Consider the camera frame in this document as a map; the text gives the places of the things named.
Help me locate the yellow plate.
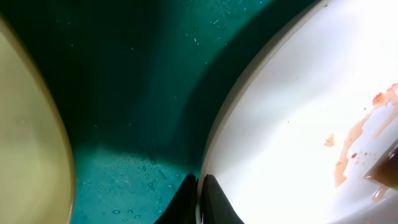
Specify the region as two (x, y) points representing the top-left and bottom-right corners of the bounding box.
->
(1, 18), (76, 223)

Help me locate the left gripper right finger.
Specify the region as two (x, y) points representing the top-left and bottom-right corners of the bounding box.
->
(200, 174), (244, 224)

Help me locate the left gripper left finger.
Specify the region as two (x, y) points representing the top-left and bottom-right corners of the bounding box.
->
(155, 174), (198, 224)

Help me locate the green yellow sponge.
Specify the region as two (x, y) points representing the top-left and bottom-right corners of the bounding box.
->
(364, 143), (397, 190)

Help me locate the white plate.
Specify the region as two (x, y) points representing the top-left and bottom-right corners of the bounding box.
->
(196, 0), (397, 223)

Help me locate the teal plastic tray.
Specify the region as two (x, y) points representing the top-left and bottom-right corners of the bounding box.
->
(1, 0), (312, 223)

